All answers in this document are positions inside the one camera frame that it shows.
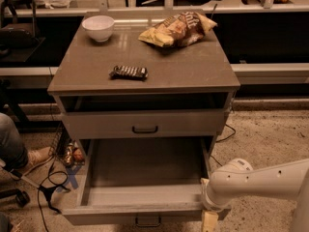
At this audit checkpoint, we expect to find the black bag on shelf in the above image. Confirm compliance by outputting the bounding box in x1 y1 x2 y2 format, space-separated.
0 0 42 49

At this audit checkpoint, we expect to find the grey top drawer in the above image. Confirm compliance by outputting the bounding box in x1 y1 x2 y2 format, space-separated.
57 92 232 140

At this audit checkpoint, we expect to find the shiny snack packet on floor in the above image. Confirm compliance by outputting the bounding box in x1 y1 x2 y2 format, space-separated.
63 143 84 167

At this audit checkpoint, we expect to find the person leg in jeans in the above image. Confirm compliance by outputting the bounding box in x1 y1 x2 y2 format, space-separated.
0 113 28 169

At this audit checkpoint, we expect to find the black floor cable right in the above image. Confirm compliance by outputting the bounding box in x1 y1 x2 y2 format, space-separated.
210 124 237 167

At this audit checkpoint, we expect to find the dark striped candy bar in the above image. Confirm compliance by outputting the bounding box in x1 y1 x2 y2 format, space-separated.
109 66 148 80

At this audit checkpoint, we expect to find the tan shoe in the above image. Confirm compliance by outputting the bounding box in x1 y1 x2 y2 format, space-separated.
19 147 51 175

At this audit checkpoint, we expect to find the black cable left floor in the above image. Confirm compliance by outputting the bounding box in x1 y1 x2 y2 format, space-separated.
36 158 70 232

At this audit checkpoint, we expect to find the white ceramic bowl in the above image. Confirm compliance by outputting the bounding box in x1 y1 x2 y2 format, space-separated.
82 15 115 43

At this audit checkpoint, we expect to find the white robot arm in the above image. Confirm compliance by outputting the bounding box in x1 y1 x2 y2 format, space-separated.
201 159 309 232

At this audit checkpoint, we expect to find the grey drawer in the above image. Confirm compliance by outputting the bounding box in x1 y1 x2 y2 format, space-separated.
57 92 232 140
62 136 232 228

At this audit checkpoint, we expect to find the yellow brown chip bag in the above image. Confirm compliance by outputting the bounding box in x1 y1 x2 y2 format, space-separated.
138 12 217 47

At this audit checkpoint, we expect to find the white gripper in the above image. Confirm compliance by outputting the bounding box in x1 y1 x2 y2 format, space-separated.
200 178 230 232

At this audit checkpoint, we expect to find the black office chair base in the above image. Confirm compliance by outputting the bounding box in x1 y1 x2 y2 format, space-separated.
0 159 71 215

